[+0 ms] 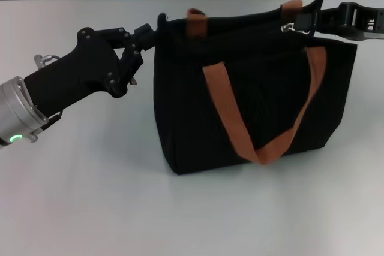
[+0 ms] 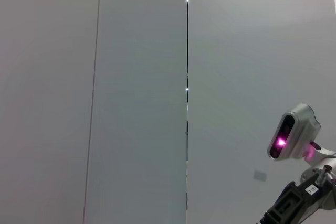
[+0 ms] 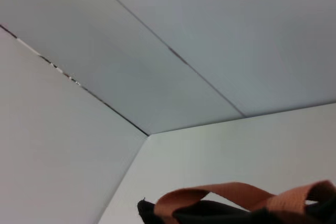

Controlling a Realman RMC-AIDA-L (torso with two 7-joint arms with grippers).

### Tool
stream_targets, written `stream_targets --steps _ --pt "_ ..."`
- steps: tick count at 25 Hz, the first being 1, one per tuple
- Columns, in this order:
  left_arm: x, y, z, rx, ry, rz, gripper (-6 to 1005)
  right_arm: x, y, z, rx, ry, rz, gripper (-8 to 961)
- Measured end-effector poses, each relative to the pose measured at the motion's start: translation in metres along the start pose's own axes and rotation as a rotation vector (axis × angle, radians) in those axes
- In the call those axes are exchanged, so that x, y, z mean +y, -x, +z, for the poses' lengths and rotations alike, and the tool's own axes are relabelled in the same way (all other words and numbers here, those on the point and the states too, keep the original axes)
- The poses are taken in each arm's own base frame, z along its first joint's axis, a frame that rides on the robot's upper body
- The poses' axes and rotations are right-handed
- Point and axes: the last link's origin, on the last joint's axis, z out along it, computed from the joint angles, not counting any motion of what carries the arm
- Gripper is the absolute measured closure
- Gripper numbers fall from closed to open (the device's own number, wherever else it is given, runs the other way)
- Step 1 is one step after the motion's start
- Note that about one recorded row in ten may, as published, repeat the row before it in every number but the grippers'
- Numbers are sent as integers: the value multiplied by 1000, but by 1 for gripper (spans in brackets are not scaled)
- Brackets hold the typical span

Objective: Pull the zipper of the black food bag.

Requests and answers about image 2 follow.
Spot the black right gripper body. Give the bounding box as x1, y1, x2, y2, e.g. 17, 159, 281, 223
277, 179, 334, 224

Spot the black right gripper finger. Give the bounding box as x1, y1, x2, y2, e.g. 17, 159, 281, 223
259, 181, 303, 224

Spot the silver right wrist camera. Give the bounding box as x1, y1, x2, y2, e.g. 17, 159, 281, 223
267, 103, 321, 162

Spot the silver right gripper cable plug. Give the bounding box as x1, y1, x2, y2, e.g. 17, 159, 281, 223
316, 165, 333, 184

